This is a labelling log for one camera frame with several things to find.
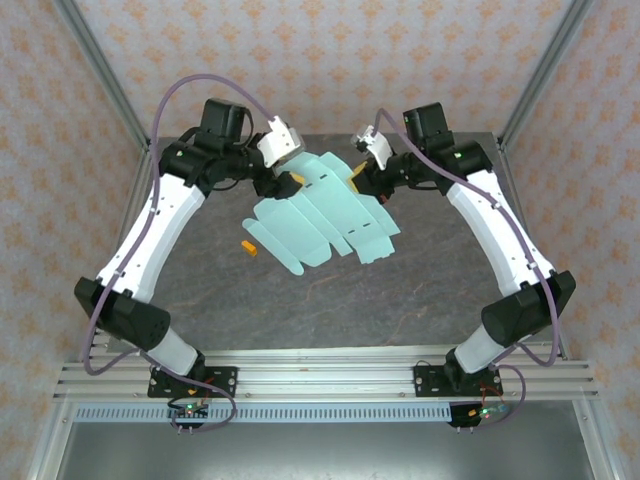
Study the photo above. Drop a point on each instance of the aluminium table side rail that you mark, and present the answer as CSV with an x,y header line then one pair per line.
x,y
511,165
142,170

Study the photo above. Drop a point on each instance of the aluminium frame post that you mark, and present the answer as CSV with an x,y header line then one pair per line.
x,y
107,75
542,75

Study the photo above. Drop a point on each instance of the small orange block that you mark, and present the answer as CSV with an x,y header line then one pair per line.
x,y
248,248

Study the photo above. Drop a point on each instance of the teal paper box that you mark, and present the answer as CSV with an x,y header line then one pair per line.
x,y
325,210

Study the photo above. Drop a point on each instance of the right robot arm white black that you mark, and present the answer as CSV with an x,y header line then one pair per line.
x,y
500,240

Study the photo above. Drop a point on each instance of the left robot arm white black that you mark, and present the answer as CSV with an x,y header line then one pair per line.
x,y
150,240

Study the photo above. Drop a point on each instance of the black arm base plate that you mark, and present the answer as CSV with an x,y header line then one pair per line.
x,y
225,382
430,381

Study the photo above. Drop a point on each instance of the aluminium mounting beam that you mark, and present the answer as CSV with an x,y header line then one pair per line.
x,y
325,382

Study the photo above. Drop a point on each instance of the aluminium frame leg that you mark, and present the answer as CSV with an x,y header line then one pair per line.
x,y
597,445
50,445

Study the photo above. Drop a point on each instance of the circuit board with LEDs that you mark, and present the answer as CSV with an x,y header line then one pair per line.
x,y
189,411
487,412

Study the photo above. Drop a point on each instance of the grey metal sheet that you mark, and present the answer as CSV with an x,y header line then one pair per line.
x,y
320,450

